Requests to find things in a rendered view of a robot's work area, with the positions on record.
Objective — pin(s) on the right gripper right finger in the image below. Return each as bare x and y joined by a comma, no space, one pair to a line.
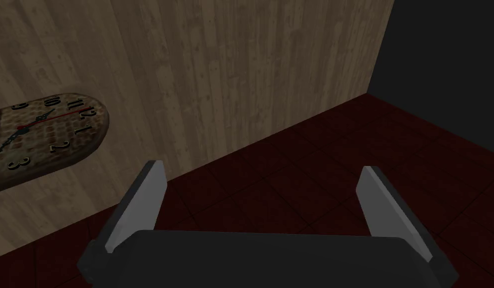
384,208

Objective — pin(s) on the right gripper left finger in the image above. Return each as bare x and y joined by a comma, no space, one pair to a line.
139,204

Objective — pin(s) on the brown round wall clock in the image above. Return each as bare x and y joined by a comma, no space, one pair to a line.
47,136

